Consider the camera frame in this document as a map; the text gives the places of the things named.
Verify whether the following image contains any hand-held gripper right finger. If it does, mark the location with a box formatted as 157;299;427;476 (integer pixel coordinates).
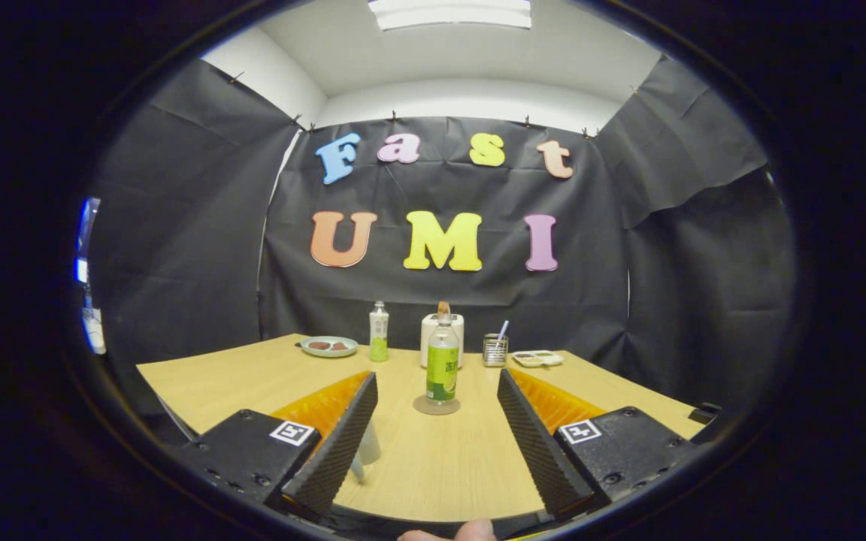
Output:
497;367;697;520

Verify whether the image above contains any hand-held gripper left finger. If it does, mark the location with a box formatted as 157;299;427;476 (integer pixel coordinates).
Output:
177;370;379;520

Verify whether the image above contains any white cup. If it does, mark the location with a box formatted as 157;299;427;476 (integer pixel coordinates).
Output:
350;421;382;483

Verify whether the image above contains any round brown coaster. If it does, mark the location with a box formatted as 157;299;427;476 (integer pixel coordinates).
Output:
413;394;462;416

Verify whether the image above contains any green label juice bottle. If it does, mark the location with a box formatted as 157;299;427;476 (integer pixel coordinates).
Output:
425;313;460;407

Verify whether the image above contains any capped green label bottle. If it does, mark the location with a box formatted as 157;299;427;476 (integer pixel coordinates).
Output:
369;301;390;363

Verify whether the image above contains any white divided food tray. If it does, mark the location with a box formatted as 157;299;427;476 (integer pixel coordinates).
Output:
511;349;565;368

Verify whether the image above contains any pale green plate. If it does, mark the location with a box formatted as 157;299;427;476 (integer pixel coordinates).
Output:
299;335;359;358

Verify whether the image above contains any wooden table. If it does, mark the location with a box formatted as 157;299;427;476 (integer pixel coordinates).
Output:
136;333;707;523

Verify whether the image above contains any white toaster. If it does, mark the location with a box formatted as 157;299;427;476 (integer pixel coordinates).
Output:
419;313;465;370

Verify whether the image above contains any black backdrop cloth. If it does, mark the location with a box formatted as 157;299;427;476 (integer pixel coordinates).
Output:
87;56;796;414

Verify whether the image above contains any ceiling light panel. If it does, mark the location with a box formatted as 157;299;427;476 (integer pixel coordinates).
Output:
368;0;533;31

